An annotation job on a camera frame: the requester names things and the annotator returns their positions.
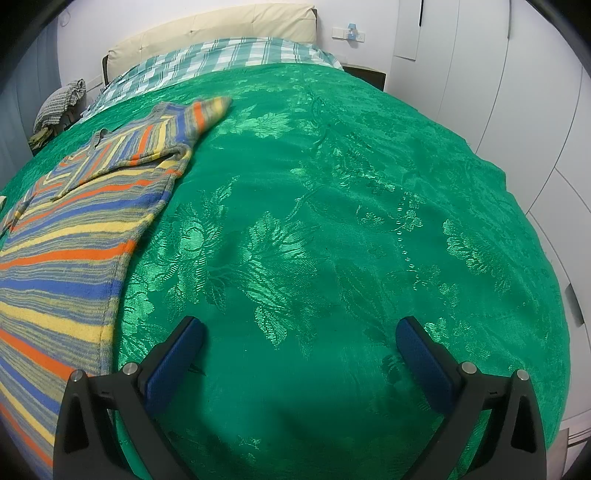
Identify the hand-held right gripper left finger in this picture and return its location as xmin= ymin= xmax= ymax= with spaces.
xmin=53 ymin=315 xmax=205 ymax=480

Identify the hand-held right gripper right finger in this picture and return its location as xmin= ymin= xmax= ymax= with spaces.
xmin=396 ymin=316 xmax=548 ymax=480

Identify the striped knit sweater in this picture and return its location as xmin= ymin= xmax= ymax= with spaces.
xmin=0 ymin=96 xmax=233 ymax=469

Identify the green floral blanket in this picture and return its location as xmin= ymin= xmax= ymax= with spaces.
xmin=0 ymin=62 xmax=572 ymax=480

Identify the olive cloth bundle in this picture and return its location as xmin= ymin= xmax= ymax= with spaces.
xmin=28 ymin=128 xmax=57 ymax=151

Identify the white wardrobe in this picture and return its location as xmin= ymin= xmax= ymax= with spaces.
xmin=383 ymin=0 xmax=591 ymax=437

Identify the checked cloth pile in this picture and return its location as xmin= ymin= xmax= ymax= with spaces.
xmin=34 ymin=78 xmax=88 ymax=131

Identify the dark nightstand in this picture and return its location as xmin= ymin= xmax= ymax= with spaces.
xmin=342 ymin=65 xmax=387 ymax=92

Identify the green checked bed sheet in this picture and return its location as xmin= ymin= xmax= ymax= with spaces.
xmin=85 ymin=37 xmax=344 ymax=121

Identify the grey-blue curtain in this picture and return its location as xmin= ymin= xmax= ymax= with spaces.
xmin=0 ymin=28 xmax=62 ymax=185

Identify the cream padded headboard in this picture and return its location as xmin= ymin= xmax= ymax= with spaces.
xmin=102 ymin=4 xmax=318 ymax=85

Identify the white wall socket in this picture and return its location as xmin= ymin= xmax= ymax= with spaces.
xmin=332 ymin=21 xmax=367 ymax=43

